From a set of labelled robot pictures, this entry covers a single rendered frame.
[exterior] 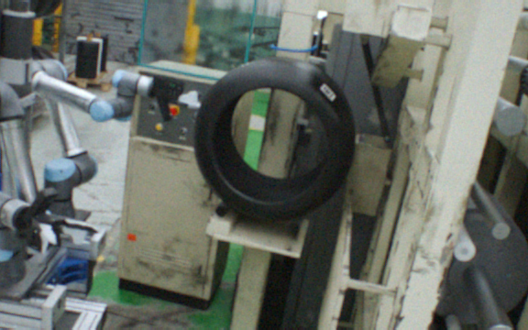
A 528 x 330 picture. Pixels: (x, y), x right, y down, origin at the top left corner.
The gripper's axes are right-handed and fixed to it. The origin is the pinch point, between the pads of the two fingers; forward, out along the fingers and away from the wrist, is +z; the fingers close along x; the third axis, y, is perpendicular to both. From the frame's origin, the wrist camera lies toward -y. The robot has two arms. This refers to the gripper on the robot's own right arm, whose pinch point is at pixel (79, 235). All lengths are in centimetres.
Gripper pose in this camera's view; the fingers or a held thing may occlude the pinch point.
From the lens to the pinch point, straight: 141.0
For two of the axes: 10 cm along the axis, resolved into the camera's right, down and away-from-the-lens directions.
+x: -4.2, 0.6, -9.1
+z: 8.8, 2.7, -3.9
